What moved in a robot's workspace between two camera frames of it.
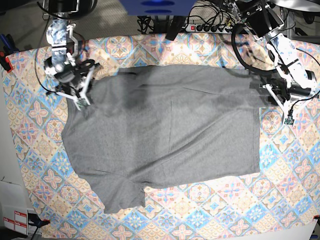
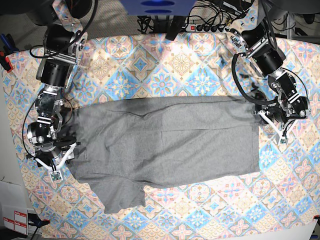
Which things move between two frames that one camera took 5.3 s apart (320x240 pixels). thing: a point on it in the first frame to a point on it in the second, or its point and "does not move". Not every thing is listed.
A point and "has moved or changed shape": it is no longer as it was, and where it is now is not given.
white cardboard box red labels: x=13 y=210 does not move
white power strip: x=208 y=29 does not move
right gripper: x=280 y=85 to x=284 y=110
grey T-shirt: x=138 y=128 has moved or changed shape
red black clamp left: x=5 y=62 does not move
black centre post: x=175 y=26 does not move
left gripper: x=68 y=75 to x=48 y=147
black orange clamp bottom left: x=33 y=220 does not move
